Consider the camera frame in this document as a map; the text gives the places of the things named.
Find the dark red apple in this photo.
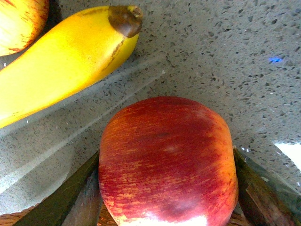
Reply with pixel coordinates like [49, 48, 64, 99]
[99, 97, 238, 226]

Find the left brown wicker basket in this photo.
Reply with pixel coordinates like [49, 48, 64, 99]
[0, 203, 251, 226]

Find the long straight yellow banana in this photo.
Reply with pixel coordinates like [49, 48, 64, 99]
[0, 5, 143, 127]

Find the red yellow apple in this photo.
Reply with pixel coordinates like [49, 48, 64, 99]
[0, 0, 49, 56]

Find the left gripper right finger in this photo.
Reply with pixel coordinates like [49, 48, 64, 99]
[233, 147, 301, 226]

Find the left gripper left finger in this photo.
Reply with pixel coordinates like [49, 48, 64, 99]
[14, 152, 102, 226]

